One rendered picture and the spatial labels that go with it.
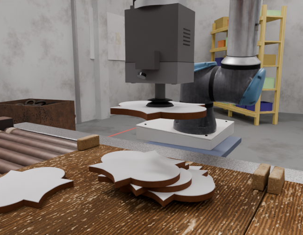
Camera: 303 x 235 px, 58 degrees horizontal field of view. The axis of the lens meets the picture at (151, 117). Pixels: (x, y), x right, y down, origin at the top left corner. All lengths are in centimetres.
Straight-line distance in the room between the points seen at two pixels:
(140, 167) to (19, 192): 18
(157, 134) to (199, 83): 23
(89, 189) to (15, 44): 471
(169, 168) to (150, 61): 16
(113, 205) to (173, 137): 55
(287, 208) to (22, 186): 38
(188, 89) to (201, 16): 769
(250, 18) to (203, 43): 759
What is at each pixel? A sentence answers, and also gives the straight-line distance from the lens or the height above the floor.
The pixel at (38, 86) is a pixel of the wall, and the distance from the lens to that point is 530.
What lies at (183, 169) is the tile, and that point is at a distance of 43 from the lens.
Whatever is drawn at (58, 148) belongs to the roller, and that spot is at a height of 92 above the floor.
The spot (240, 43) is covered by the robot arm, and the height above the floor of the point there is 119.
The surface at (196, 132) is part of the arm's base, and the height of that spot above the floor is 92.
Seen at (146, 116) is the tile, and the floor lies 106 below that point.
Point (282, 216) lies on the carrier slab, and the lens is 40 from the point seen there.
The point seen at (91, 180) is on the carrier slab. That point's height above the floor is 94.
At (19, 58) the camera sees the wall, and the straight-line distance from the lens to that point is 511.
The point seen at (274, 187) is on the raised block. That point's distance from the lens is 45.
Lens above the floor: 112
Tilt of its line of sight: 10 degrees down
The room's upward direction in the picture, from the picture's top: straight up
